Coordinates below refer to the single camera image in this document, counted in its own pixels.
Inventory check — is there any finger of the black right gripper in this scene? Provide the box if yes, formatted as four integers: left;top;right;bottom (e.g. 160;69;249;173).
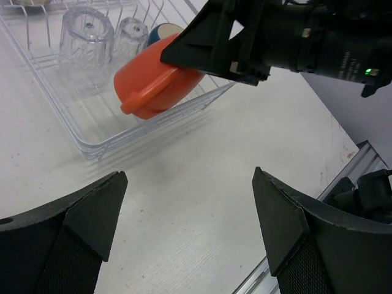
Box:
160;1;238;77

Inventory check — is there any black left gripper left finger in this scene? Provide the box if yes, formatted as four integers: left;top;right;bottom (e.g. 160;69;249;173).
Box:
1;171;128;293

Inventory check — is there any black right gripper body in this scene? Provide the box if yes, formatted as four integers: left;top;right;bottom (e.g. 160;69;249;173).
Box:
229;1;391;97

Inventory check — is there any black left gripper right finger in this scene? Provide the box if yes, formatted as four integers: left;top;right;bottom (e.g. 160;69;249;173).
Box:
252;167;392;294

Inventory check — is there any dark blue ribbed mug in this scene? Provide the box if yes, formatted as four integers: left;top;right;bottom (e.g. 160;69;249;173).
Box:
146;23;184;47

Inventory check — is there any orange ceramic mug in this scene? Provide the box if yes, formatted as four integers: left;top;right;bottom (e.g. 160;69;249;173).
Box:
113;34;205;119

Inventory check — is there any small clear glass cup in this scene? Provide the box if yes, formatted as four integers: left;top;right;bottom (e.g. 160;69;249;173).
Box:
113;17;149;59

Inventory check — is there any large clear glass tumbler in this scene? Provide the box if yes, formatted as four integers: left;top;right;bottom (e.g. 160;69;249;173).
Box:
58;6;115;90

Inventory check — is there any beige and brown ceramic cup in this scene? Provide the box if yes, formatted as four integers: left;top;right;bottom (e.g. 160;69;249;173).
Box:
12;0;51;7

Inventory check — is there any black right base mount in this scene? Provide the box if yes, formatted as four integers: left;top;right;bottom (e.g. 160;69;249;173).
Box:
323;169;391;225

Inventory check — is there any aluminium mounting rail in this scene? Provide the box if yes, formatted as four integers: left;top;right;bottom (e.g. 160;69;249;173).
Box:
231;140;392;294

